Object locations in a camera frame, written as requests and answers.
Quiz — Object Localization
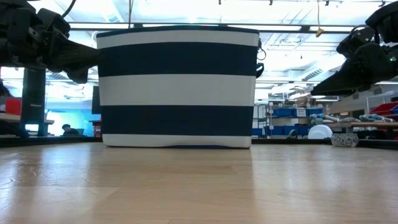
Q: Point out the red storage bin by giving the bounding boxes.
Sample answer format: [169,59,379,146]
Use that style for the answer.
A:
[368,101,398,116]

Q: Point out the blue storage bin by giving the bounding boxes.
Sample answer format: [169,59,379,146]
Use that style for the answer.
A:
[272,107,325,118]
[252,124,312,137]

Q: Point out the black overhead bar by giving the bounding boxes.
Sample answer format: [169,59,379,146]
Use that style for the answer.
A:
[68,21,356,34]

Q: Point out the navy white striped fabric basket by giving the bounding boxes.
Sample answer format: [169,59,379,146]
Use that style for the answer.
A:
[95,24,267,149]

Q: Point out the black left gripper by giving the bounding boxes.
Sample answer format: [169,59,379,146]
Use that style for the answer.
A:
[0,0,104,85]

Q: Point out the patterned ceramic bowl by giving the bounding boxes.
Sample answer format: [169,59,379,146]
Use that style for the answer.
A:
[330,133,359,148]

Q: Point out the yellow hanging cord hook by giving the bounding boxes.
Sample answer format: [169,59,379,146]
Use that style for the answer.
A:
[315,0,325,38]

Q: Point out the black aluminium table frame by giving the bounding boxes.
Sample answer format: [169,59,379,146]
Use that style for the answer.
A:
[0,136,398,151]

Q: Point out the black monitor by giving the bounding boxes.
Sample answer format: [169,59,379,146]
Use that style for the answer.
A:
[91,85,102,115]

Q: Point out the white round disc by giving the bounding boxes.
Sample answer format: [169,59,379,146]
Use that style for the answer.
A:
[307,124,334,140]

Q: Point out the red box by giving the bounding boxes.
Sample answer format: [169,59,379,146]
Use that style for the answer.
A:
[4,97,23,116]

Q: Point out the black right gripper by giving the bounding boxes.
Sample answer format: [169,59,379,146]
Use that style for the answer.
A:
[310,25,398,97]

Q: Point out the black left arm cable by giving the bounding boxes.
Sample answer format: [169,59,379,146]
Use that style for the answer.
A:
[61,0,78,19]

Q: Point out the thin hanging cable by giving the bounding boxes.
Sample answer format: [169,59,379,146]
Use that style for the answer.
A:
[127,0,135,28]

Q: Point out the person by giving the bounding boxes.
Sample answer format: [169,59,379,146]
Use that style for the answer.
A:
[60,123,81,137]

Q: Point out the wooden workbench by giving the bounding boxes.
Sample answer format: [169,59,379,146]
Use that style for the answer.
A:
[325,120,398,140]

